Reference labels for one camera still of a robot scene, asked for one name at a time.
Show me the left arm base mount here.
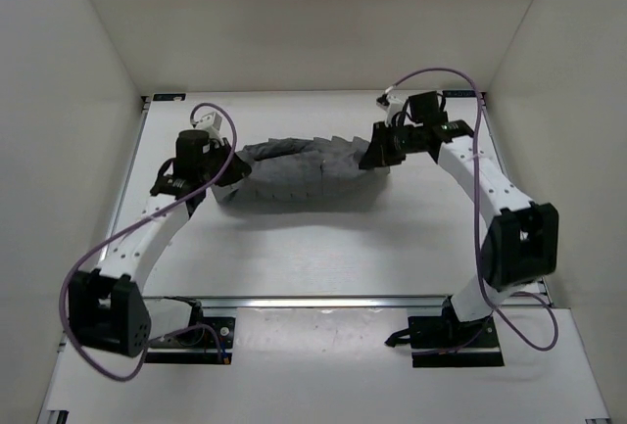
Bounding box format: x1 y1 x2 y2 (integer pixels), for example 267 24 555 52
145 307 236 365

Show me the blue corner label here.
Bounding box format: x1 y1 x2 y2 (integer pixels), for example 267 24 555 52
152 93 186 102
442 90 475 99

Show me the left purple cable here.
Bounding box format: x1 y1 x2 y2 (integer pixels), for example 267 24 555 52
61 103 239 381

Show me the grey pleated skirt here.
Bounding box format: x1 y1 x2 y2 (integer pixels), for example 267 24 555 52
212 136 390 216

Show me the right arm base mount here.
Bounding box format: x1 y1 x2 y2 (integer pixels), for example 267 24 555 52
385 316 505 369

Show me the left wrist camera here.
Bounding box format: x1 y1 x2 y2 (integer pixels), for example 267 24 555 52
173 112 224 177

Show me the left blue corner label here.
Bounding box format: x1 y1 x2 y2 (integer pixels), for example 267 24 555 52
152 93 186 102

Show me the right blue corner label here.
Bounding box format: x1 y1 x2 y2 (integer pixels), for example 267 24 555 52
442 90 475 99

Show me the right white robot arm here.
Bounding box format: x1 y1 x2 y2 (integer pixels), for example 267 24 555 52
359 120 559 347

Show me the aluminium front rail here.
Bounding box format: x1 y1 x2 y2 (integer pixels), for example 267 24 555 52
199 295 446 309

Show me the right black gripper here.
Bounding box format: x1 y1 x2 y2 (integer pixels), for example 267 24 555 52
359 122 422 170

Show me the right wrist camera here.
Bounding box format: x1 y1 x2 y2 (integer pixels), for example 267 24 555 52
408 91 449 125

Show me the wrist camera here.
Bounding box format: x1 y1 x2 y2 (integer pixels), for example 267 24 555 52
408 91 449 125
173 112 224 177

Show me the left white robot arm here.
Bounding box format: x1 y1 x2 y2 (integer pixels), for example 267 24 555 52
60 130 251 357

